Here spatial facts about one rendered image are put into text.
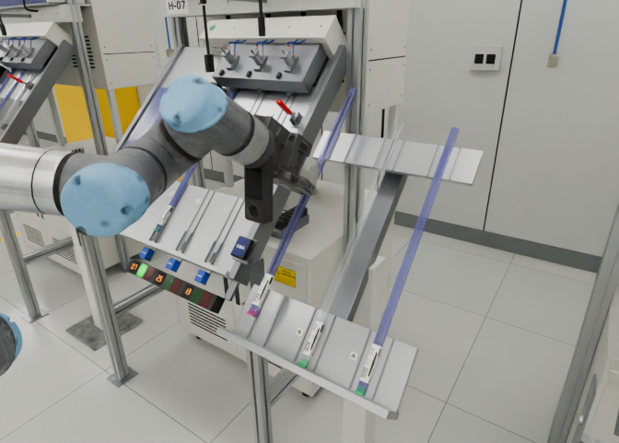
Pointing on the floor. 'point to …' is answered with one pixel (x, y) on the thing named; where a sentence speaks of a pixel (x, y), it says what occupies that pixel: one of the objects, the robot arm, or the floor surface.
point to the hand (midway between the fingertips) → (307, 193)
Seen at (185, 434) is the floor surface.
